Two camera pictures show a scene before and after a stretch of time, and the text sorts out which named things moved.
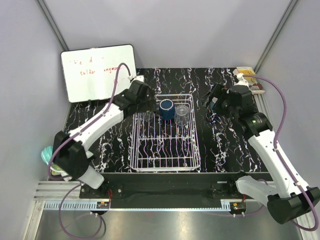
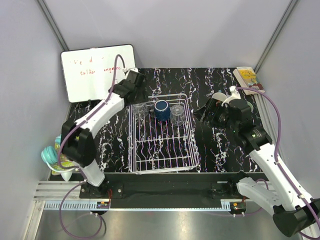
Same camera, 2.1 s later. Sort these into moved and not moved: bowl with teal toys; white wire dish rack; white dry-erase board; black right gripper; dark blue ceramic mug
Moved: dark blue ceramic mug; black right gripper
Not moved: bowl with teal toys; white wire dish rack; white dry-erase board
